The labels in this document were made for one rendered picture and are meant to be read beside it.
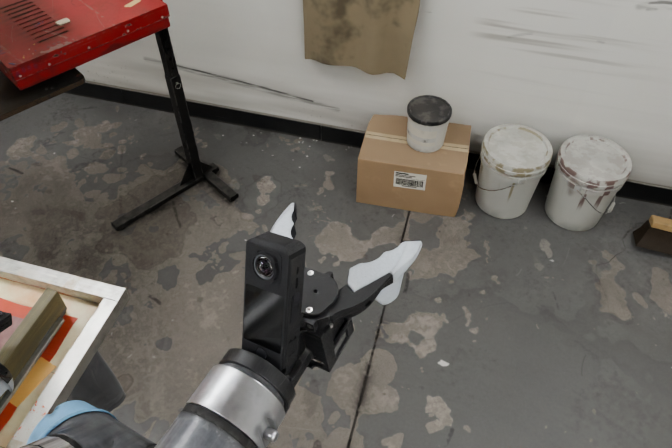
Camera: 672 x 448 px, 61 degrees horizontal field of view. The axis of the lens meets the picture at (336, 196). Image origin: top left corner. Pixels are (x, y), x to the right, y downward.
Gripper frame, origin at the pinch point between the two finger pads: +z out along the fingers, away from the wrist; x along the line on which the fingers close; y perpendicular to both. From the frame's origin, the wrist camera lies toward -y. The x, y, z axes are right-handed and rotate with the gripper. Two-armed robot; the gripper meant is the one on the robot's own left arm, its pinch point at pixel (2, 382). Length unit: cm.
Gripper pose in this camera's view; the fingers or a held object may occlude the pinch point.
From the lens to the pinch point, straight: 142.6
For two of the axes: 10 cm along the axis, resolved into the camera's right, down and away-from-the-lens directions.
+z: 0.2, 6.7, 7.4
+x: 9.6, 1.9, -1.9
